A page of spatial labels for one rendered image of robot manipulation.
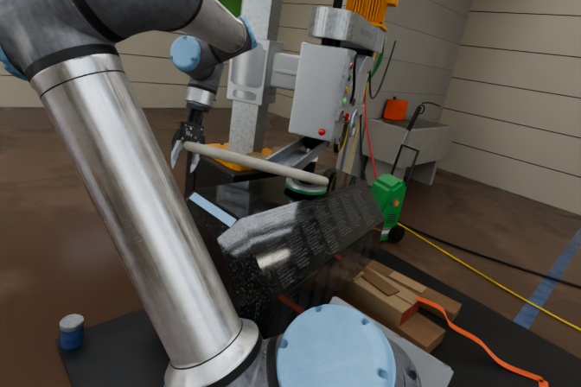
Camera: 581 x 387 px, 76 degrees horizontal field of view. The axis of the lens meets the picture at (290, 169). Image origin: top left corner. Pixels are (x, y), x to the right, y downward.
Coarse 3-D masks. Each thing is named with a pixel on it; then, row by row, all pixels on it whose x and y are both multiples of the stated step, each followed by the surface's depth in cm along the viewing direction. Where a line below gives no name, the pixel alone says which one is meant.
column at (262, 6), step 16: (256, 0) 230; (272, 0) 228; (256, 16) 232; (272, 16) 234; (256, 32) 235; (272, 32) 240; (240, 112) 251; (256, 112) 248; (240, 128) 254; (256, 128) 252; (240, 144) 257; (256, 144) 259
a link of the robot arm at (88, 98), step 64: (0, 0) 44; (64, 0) 43; (64, 64) 45; (64, 128) 46; (128, 128) 48; (128, 192) 47; (128, 256) 49; (192, 256) 51; (192, 320) 50; (192, 384) 49; (256, 384) 51
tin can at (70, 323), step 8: (64, 320) 178; (72, 320) 178; (80, 320) 179; (64, 328) 174; (72, 328) 175; (80, 328) 178; (64, 336) 175; (72, 336) 176; (80, 336) 180; (64, 344) 177; (72, 344) 177; (80, 344) 181
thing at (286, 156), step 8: (296, 144) 176; (320, 144) 177; (328, 144) 187; (280, 152) 158; (288, 152) 168; (296, 152) 175; (304, 152) 177; (312, 152) 165; (320, 152) 178; (272, 160) 152; (280, 160) 161; (288, 160) 162; (296, 160) 164; (304, 160) 156; (312, 160) 168
